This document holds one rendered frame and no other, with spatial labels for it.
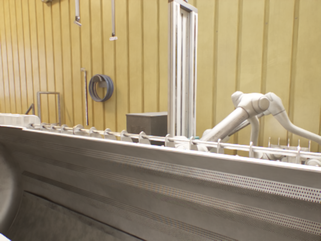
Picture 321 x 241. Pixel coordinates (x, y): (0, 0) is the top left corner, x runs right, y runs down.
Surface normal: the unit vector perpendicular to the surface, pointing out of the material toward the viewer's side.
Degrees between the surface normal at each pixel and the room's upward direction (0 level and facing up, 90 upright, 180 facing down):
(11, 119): 90
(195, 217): 105
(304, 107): 90
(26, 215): 65
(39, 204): 79
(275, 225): 116
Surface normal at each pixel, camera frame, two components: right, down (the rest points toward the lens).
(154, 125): 0.73, 0.07
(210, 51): -0.52, 0.08
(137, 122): -0.69, 0.07
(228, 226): -0.50, 0.34
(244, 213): -0.46, -0.39
